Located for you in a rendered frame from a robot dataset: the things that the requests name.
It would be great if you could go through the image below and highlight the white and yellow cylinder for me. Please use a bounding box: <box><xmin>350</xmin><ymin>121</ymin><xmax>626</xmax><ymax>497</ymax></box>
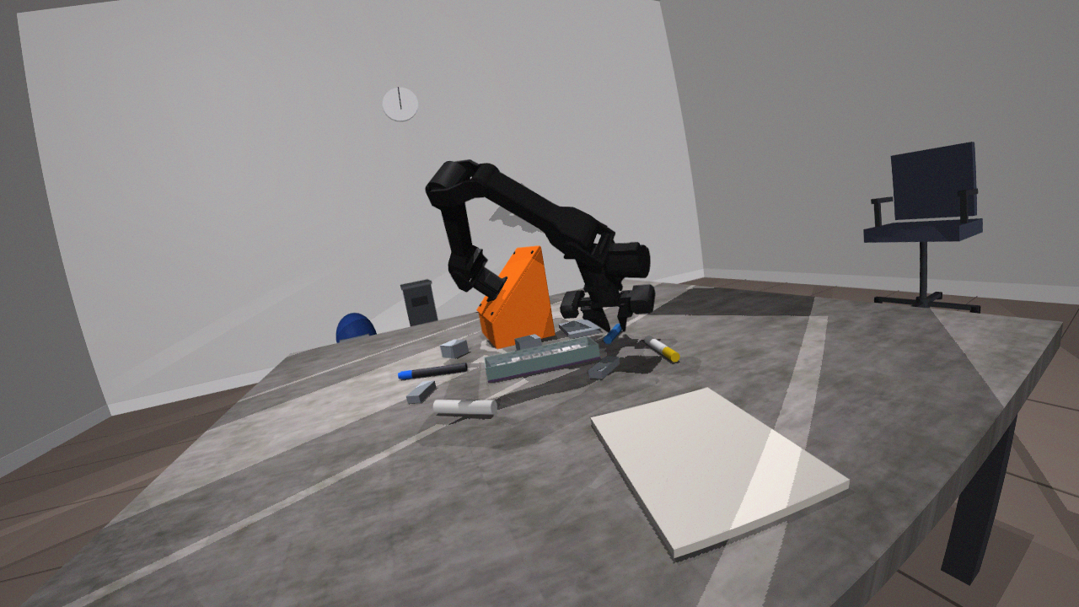
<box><xmin>644</xmin><ymin>336</ymin><xmax>680</xmax><ymax>362</ymax></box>

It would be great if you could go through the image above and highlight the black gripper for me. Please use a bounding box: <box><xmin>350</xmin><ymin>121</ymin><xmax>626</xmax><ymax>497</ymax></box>
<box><xmin>560</xmin><ymin>275</ymin><xmax>656</xmax><ymax>333</ymax></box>

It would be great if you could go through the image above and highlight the black cylinder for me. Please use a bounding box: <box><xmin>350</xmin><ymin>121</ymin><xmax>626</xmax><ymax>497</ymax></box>
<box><xmin>398</xmin><ymin>363</ymin><xmax>468</xmax><ymax>380</ymax></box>

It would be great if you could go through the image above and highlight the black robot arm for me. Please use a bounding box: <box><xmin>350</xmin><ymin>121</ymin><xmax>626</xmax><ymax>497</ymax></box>
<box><xmin>426</xmin><ymin>158</ymin><xmax>651</xmax><ymax>302</ymax></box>

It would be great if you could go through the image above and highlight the blue stylus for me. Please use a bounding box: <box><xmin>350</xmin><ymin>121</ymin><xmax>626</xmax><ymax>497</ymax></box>
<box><xmin>604</xmin><ymin>325</ymin><xmax>622</xmax><ymax>343</ymax></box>

